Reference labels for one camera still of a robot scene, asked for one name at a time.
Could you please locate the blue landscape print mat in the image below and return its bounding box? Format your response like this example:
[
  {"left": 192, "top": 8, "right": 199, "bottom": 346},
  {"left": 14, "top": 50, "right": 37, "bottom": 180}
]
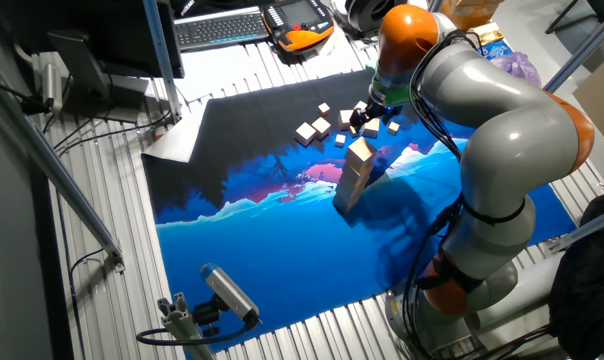
[{"left": 140, "top": 67, "right": 578, "bottom": 359}]

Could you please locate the dark monitor stand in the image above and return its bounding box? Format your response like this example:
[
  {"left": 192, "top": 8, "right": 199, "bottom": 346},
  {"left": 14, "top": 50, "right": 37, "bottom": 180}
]
[{"left": 46, "top": 29, "right": 156, "bottom": 125}]

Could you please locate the black cable with plug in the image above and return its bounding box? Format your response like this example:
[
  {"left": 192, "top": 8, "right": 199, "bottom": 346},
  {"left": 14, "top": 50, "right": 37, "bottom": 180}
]
[{"left": 0, "top": 74, "right": 53, "bottom": 117}]

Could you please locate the silver cylindrical device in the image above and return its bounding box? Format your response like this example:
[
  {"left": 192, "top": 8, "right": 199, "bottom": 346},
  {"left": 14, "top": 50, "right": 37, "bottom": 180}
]
[{"left": 40, "top": 62, "right": 65, "bottom": 112}]

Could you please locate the short aluminium extrusion post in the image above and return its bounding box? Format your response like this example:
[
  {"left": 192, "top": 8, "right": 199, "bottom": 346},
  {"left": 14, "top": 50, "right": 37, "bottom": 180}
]
[{"left": 156, "top": 292, "right": 218, "bottom": 360}]

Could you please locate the silver aluminium frame post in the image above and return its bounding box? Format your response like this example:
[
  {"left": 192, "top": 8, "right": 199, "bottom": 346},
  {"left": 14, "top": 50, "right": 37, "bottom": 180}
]
[{"left": 141, "top": 0, "right": 183, "bottom": 124}]

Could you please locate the purple plastic bag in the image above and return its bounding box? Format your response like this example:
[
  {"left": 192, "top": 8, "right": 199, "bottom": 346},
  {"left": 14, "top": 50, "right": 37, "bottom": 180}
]
[{"left": 490, "top": 51, "right": 542, "bottom": 89}]

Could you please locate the blue white carton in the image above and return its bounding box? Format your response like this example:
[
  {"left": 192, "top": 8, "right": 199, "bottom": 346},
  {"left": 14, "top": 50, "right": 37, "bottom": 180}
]
[{"left": 470, "top": 22, "right": 514, "bottom": 62}]

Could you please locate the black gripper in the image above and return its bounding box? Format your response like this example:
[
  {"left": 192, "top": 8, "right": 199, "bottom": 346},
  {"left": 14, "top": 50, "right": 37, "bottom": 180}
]
[{"left": 349, "top": 98, "right": 406, "bottom": 130}]

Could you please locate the black camera cable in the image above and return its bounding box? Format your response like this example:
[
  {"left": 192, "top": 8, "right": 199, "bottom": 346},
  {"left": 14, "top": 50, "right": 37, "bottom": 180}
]
[{"left": 135, "top": 317, "right": 257, "bottom": 347}]

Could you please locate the white cylindrical tube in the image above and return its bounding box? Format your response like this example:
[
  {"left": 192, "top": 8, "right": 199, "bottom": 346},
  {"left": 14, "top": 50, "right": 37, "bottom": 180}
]
[{"left": 469, "top": 249, "right": 568, "bottom": 351}]

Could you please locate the black round reel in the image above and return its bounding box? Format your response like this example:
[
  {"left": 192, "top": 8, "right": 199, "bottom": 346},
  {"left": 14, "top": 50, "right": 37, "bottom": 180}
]
[{"left": 344, "top": 0, "right": 384, "bottom": 37}]

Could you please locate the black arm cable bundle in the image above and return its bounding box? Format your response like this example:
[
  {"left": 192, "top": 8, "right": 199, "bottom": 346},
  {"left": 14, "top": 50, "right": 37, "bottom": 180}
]
[{"left": 401, "top": 29, "right": 483, "bottom": 360}]

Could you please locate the black jacket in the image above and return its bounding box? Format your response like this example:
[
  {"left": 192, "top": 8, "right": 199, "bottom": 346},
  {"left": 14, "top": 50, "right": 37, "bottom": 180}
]
[{"left": 549, "top": 191, "right": 604, "bottom": 360}]

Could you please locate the black camera ball mount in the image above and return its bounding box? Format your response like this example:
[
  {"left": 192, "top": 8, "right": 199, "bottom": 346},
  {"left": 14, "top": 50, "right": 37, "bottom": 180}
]
[{"left": 191, "top": 294, "right": 224, "bottom": 339}]

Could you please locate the black computer monitor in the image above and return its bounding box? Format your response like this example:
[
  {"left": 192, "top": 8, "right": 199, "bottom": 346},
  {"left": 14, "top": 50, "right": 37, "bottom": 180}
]
[{"left": 0, "top": 0, "right": 186, "bottom": 80}]

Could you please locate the white paper sheet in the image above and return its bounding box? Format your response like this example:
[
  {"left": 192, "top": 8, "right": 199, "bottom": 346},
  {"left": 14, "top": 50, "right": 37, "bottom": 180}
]
[{"left": 142, "top": 102, "right": 211, "bottom": 165}]

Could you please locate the black strap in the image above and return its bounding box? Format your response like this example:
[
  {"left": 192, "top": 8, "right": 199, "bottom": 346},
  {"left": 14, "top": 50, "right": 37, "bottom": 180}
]
[
  {"left": 414, "top": 253, "right": 484, "bottom": 297},
  {"left": 460, "top": 196, "right": 528, "bottom": 228}
]

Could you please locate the brown cardboard box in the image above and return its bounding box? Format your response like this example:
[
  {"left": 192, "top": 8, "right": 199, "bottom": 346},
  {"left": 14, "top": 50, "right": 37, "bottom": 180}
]
[{"left": 439, "top": 0, "right": 506, "bottom": 31}]

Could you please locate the silver bar camera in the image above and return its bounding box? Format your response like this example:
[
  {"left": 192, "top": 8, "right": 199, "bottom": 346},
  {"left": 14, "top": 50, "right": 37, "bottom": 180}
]
[{"left": 199, "top": 263, "right": 263, "bottom": 326}]

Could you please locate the orange black teach pendant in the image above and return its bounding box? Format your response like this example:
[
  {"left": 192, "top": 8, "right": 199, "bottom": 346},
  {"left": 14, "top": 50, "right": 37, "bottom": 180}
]
[{"left": 260, "top": 0, "right": 336, "bottom": 54}]

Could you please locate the silver aluminium frame bar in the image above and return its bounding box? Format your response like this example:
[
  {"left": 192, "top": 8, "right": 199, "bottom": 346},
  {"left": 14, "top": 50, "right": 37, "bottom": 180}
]
[
  {"left": 542, "top": 2, "right": 604, "bottom": 95},
  {"left": 0, "top": 69, "right": 127, "bottom": 274},
  {"left": 546, "top": 202, "right": 604, "bottom": 254}
]

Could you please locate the black computer keyboard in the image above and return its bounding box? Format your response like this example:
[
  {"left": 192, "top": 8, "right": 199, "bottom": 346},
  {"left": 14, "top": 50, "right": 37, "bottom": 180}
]
[{"left": 173, "top": 5, "right": 271, "bottom": 53}]

